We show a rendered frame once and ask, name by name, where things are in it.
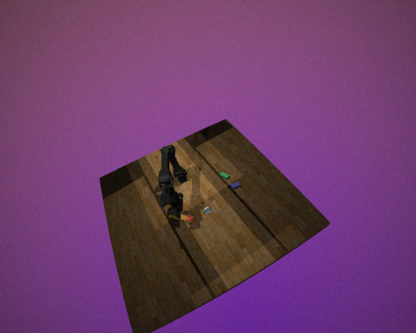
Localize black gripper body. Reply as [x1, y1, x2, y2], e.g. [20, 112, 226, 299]
[167, 192, 183, 216]

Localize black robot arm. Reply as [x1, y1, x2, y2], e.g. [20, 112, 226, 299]
[158, 145, 187, 207]

